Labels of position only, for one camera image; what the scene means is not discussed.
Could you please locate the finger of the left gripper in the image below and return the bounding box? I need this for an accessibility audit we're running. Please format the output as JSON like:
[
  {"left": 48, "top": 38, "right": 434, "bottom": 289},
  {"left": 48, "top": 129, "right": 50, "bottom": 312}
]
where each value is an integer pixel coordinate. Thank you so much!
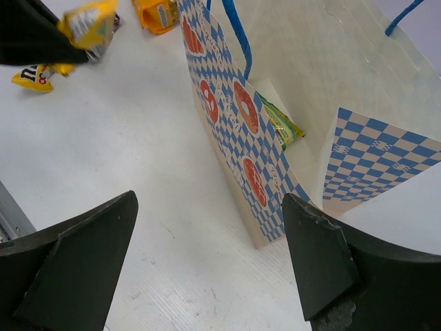
[{"left": 1, "top": 0, "right": 88, "bottom": 66}]

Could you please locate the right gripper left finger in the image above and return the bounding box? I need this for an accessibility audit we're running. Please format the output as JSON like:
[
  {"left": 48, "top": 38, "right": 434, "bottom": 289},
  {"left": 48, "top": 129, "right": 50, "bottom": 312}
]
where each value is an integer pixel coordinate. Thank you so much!
[{"left": 1, "top": 190, "right": 139, "bottom": 331}]

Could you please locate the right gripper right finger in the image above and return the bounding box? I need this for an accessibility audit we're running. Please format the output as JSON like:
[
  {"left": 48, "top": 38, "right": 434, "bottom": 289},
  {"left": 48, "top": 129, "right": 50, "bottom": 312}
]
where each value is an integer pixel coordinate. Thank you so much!
[{"left": 282, "top": 194, "right": 440, "bottom": 330}]

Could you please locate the yellow snack bar packet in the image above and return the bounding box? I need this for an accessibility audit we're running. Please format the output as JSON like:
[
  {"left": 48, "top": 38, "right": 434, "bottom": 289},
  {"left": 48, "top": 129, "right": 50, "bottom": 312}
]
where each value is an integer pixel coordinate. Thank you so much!
[{"left": 57, "top": 1, "right": 120, "bottom": 64}]

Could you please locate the green fox's candy bag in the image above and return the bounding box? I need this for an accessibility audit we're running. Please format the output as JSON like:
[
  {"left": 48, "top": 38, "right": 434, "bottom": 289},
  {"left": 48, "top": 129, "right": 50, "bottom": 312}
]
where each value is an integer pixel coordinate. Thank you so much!
[{"left": 257, "top": 92, "right": 305, "bottom": 150}]

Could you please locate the orange mango gummy bag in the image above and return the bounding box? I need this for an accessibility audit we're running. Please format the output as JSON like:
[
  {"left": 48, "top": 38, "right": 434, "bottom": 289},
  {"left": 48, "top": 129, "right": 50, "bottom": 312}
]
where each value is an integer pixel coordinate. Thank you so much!
[{"left": 132, "top": 0, "right": 179, "bottom": 34}]

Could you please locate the blue checkered paper bag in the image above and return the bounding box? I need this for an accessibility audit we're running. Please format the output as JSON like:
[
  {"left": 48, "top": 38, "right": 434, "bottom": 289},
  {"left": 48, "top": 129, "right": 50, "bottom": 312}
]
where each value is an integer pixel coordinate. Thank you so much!
[{"left": 178, "top": 1, "right": 440, "bottom": 248}]

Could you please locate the aluminium table frame rail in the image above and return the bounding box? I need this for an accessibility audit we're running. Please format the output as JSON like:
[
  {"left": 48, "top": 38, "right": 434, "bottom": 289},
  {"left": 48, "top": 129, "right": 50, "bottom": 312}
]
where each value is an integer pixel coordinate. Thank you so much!
[{"left": 0, "top": 182, "right": 37, "bottom": 243}]

